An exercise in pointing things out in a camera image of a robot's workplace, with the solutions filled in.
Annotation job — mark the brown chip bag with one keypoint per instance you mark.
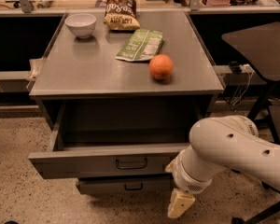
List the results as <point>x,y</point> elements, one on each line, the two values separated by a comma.
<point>120,15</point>

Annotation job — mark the green snack bag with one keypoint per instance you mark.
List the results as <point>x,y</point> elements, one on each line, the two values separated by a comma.
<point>142,46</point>

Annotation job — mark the black drawer handle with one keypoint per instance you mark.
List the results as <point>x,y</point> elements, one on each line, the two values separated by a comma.
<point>130,165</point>
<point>133,186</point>

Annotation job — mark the grey metal drawer cabinet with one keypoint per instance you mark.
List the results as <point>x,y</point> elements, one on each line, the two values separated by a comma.
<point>88,68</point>

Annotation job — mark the orange fruit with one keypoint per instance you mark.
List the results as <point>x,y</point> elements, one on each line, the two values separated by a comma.
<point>161,67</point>

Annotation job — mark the black lower drawer handle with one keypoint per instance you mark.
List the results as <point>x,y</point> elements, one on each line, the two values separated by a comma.
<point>133,186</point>

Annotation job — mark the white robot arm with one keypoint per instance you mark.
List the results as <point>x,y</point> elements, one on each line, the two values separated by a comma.
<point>217,144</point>

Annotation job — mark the grey top drawer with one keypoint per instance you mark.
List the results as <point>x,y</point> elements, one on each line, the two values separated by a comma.
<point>88,138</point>

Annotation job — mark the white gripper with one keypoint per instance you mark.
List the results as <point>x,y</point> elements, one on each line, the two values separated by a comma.
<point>186,178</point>

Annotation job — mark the black office chair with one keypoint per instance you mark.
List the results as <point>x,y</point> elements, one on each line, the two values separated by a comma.
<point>260,45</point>

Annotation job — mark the grey lower drawer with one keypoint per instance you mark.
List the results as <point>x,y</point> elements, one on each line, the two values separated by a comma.
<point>115,184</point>

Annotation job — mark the white ceramic bowl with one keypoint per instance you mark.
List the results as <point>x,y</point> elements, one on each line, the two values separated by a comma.
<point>82,25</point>

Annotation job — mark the black top drawer handle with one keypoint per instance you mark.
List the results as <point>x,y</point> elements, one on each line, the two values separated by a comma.
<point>130,165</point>

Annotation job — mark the grey drawer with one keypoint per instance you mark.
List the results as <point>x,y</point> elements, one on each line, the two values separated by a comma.
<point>115,184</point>
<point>88,138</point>

